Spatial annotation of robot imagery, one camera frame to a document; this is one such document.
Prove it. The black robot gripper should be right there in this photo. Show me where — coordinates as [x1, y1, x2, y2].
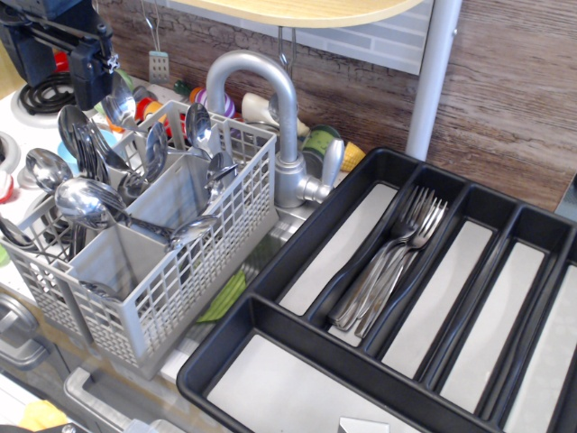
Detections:
[1, 1, 115, 110]

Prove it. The silver metal fork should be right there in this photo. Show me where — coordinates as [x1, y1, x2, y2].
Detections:
[73, 124, 110, 184]

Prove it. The grey plastic cutlery basket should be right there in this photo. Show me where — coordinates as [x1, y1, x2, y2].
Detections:
[3, 114, 278, 379]

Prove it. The stack of forks in tray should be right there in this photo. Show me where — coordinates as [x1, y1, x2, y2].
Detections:
[328, 187, 447, 331]

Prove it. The black cutlery tray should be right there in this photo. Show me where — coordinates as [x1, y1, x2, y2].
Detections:
[177, 149, 576, 432]

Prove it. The spoon top back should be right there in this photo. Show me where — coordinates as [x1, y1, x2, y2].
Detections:
[101, 71, 148, 134]

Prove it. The tall spoon back left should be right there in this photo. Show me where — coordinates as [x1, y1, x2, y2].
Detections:
[57, 104, 132, 172]

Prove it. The black coil stove burner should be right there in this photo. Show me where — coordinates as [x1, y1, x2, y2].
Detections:
[18, 72, 76, 115]

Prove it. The hanging grey slotted spatula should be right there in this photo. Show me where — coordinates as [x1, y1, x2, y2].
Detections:
[141, 1, 169, 85]

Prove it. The blue bowl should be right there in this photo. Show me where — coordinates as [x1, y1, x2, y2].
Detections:
[56, 128, 119, 167]

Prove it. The spoon middle compartment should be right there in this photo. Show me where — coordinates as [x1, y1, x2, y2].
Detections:
[117, 122, 168, 202]

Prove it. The spoon compartment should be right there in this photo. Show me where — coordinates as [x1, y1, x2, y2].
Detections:
[185, 102, 213, 157]
[205, 151, 237, 203]
[117, 122, 168, 202]

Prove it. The spoon far left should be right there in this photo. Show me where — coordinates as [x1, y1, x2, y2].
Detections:
[25, 148, 73, 195]

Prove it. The purple striped toy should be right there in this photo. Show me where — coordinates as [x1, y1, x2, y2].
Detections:
[194, 88, 236, 118]

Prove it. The spoon back right compartment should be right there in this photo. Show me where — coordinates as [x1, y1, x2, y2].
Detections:
[185, 102, 213, 157]

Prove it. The spoon front lying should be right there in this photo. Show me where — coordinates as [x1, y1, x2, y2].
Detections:
[130, 215, 220, 252]

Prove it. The spoon lower left edge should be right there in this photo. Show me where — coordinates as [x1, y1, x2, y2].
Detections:
[1, 216, 69, 263]

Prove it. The silver kitchen faucet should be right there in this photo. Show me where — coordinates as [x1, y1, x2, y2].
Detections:
[206, 50, 345, 208]

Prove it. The light wooden shelf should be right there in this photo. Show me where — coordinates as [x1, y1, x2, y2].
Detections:
[176, 0, 421, 29]

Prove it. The green striped cloth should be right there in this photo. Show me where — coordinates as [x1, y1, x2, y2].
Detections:
[197, 270, 246, 323]

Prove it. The yellow toy corn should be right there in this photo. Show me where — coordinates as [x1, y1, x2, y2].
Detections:
[340, 142, 366, 172]

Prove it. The white metal post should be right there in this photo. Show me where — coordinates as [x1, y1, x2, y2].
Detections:
[405, 0, 463, 161]

